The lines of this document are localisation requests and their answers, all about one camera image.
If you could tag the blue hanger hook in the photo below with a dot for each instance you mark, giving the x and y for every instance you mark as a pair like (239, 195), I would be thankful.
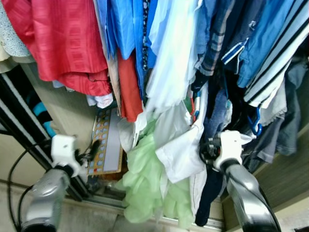
(257, 128)

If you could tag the grey garment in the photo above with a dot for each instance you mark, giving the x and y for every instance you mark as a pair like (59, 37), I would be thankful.
(282, 130)

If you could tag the pale green garment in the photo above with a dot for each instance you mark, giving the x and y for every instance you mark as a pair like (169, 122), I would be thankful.
(145, 179)

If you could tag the pale blue white shirt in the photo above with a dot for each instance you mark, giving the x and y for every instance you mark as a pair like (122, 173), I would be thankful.
(174, 58)

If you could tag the turquoise black striped cloth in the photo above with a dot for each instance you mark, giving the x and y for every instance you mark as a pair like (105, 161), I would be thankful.
(46, 123)

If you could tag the orange garment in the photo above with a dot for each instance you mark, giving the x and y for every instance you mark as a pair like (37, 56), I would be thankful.
(129, 87)

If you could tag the small white cloth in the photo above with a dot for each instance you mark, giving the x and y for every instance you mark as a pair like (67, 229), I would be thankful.
(101, 100)

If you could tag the black wardrobe door frame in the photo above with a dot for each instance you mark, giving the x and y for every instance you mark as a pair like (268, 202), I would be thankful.
(19, 121)

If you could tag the plaid shirt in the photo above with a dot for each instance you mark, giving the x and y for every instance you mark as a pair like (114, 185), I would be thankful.
(217, 38)

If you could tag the navy garment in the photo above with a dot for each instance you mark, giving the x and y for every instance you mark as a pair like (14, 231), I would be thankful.
(210, 193)

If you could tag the black white striped shirt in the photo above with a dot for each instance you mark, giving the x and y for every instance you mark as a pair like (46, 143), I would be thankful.
(275, 72)

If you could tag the dotted game board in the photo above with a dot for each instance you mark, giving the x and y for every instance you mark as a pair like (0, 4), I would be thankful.
(104, 145)

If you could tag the denim blue shirt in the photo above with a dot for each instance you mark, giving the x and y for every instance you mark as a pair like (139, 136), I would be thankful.
(260, 43)

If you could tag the bright blue shirt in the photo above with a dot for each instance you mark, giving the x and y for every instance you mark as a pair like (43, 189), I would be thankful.
(123, 24)

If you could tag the white floral garment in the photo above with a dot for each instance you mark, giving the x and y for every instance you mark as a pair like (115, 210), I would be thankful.
(9, 43)

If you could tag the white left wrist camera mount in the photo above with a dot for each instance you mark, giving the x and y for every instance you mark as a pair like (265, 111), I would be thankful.
(65, 147)

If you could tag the red hanging garment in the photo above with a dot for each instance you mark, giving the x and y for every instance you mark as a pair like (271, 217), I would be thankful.
(63, 43)

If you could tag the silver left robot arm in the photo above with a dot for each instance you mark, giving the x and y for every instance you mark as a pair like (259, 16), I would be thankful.
(46, 198)

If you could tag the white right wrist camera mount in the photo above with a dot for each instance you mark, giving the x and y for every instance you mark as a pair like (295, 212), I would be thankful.
(231, 145)

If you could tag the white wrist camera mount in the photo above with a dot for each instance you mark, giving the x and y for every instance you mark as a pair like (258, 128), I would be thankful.
(231, 145)
(65, 147)

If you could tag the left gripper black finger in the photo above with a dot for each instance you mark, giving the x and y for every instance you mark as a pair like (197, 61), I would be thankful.
(95, 146)

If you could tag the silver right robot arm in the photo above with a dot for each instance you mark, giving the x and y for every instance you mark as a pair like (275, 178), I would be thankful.
(246, 193)

